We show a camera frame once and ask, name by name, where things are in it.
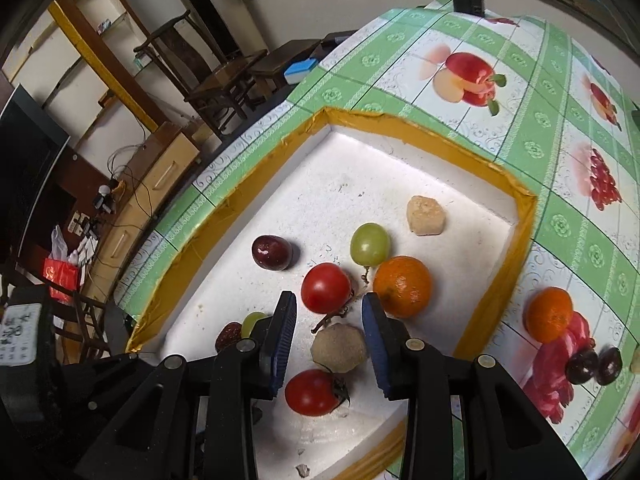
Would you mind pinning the red bag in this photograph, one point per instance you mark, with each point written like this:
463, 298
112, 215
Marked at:
60, 278

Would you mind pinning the small green grape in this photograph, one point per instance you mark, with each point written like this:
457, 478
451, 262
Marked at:
251, 321

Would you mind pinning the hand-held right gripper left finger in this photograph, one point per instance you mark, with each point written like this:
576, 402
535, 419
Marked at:
282, 345

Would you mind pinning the dark wooden stool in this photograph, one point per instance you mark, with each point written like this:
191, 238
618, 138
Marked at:
282, 55

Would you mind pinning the green checked fruit-print tablecloth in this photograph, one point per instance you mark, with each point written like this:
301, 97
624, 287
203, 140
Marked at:
550, 110

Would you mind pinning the grey foam crumb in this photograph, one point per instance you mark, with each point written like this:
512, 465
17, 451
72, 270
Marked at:
302, 470

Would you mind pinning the beige peeled chunk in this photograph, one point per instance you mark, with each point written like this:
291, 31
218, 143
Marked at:
635, 363
425, 215

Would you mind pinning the dark plum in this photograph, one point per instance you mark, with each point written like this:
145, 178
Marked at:
581, 366
611, 365
270, 252

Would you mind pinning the dark wooden chair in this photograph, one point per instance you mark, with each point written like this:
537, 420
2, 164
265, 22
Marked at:
200, 67

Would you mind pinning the light wooden cabinet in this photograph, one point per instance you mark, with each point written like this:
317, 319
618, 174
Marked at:
150, 185

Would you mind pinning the black television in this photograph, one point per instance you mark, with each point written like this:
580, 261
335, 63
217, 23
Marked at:
25, 170

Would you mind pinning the large green grape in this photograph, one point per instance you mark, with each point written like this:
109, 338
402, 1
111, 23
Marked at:
369, 244

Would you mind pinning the white plastic bag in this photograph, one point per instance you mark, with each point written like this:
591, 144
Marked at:
60, 245

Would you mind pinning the brown grape stem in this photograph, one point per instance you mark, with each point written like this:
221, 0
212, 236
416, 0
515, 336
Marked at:
331, 317

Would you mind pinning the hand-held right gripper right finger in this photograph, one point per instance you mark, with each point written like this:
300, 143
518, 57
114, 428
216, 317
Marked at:
375, 347

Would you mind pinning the blue and white box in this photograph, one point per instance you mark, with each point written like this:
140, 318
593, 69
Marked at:
301, 70

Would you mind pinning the orange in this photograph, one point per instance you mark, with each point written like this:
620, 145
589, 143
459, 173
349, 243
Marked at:
402, 287
549, 315

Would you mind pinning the red cherry tomato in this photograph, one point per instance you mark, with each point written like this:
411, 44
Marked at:
312, 392
326, 287

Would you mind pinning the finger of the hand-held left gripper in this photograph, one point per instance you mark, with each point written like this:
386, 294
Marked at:
105, 382

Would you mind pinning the brown kiwi fruit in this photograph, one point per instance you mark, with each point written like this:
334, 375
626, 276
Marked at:
340, 349

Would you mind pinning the white foam tray yellow tape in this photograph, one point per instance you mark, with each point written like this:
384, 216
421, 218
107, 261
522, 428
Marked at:
400, 175

